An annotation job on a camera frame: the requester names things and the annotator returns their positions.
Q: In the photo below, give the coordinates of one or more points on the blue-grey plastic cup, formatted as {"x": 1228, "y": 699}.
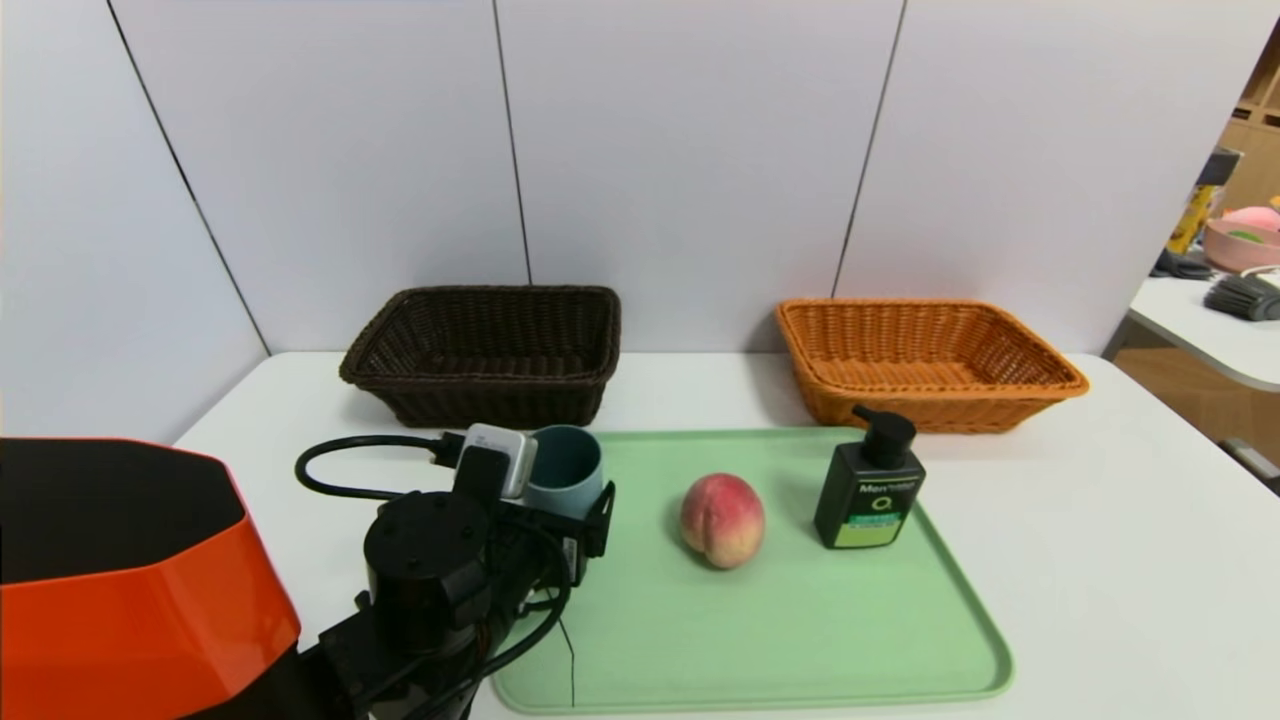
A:
{"x": 565, "y": 480}

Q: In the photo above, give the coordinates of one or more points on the orange and black left arm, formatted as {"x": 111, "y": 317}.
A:
{"x": 130, "y": 600}

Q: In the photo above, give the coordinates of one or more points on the black flat object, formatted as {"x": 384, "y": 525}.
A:
{"x": 1178, "y": 267}

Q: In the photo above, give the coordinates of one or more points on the orange wicker basket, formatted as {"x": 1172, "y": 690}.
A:
{"x": 900, "y": 405}

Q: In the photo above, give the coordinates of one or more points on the light green plastic tray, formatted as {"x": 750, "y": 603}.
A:
{"x": 780, "y": 640}

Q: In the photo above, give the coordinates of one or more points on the black pump soap bottle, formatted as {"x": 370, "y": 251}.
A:
{"x": 866, "y": 500}

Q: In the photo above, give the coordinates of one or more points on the yellow bottle with dark cap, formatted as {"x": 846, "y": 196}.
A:
{"x": 1192, "y": 215}

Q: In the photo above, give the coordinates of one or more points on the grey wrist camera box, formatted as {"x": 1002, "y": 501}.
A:
{"x": 505, "y": 450}

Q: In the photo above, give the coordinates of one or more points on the wooden shelf unit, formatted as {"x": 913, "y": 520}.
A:
{"x": 1255, "y": 160}

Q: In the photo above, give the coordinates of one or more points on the red-yellow peach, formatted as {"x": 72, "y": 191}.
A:
{"x": 722, "y": 520}

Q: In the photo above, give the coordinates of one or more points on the pink bowl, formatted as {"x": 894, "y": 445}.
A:
{"x": 1235, "y": 250}

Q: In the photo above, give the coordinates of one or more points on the white side table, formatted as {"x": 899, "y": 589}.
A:
{"x": 1200, "y": 330}

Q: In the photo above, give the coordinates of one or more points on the black brush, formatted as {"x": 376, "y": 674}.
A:
{"x": 1245, "y": 298}

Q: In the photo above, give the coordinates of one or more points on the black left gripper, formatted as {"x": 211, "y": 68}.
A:
{"x": 535, "y": 555}

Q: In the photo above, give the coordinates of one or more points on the pink round toy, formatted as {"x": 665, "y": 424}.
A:
{"x": 1252, "y": 217}

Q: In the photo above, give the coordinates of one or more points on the dark brown wicker basket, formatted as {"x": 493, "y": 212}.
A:
{"x": 480, "y": 405}

